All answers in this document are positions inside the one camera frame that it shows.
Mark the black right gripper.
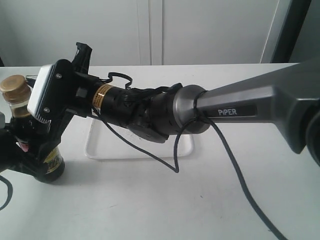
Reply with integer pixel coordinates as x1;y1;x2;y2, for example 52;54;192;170
49;42;99;143

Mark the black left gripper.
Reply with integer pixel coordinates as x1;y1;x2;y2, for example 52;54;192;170
0;122;50;183

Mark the soy sauce bottle gold cap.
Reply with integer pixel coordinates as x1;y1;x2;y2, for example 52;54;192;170
0;74;66;185

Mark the grey piper right robot arm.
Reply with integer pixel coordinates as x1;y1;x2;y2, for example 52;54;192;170
49;55;320;163

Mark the white plastic tray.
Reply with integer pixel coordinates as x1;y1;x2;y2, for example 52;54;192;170
84;117;196;161

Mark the dark vertical pole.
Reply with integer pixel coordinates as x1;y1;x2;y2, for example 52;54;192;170
270;0;312;64

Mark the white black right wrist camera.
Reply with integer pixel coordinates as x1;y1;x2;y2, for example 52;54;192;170
27;64;61;124

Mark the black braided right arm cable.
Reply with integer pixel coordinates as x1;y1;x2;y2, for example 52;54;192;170
97;72;288;240

